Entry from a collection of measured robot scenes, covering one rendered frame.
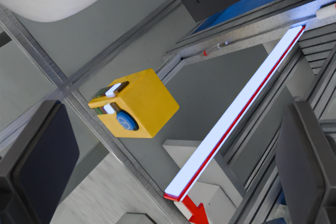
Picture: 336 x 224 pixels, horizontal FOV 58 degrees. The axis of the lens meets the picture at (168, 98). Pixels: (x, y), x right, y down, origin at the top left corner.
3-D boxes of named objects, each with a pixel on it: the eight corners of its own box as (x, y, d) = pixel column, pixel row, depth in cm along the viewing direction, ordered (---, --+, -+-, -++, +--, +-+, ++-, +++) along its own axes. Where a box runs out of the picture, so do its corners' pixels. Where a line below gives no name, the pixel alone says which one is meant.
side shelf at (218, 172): (216, 204, 123) (212, 210, 121) (166, 139, 112) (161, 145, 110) (266, 217, 103) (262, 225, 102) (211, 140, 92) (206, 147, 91)
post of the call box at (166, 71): (178, 65, 72) (145, 98, 66) (171, 55, 71) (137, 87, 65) (186, 63, 70) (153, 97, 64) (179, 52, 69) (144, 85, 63)
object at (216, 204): (210, 206, 120) (195, 229, 115) (188, 178, 115) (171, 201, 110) (243, 216, 106) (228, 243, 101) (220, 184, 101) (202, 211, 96)
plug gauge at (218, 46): (201, 59, 64) (226, 47, 57) (197, 54, 64) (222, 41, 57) (204, 56, 64) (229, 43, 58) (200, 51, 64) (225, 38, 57)
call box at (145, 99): (144, 108, 73) (114, 138, 68) (119, 75, 70) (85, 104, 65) (185, 102, 60) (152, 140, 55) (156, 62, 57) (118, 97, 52)
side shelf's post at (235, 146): (301, 51, 150) (213, 180, 110) (297, 45, 149) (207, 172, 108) (308, 50, 147) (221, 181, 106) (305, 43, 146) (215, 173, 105)
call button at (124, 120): (130, 125, 59) (124, 131, 58) (118, 110, 58) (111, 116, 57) (141, 125, 56) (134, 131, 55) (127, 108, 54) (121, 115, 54)
